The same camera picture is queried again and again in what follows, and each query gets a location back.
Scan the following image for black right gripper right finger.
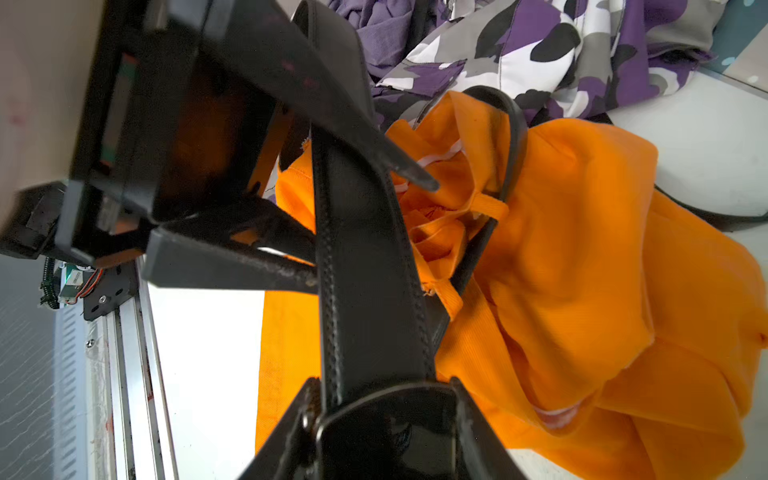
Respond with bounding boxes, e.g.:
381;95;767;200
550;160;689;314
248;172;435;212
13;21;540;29
449;377;527;480

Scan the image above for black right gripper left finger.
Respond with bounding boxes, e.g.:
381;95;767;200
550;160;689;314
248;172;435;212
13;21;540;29
239;378;321;480

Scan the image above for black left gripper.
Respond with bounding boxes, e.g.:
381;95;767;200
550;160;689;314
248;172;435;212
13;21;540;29
1;1;439;294

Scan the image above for black belt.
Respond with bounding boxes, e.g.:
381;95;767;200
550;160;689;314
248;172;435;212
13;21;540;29
290;0;768;480

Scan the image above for lilac purple trousers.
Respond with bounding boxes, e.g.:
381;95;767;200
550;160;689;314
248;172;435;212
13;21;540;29
327;0;446;81

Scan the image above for orange trousers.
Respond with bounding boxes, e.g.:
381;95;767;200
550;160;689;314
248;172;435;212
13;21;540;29
254;89;768;480

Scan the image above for purple camouflage trousers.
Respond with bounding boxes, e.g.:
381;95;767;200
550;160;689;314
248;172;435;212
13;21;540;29
263;0;730;205

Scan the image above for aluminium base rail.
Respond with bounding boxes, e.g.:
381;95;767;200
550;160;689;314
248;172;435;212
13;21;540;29
53;260;179;479

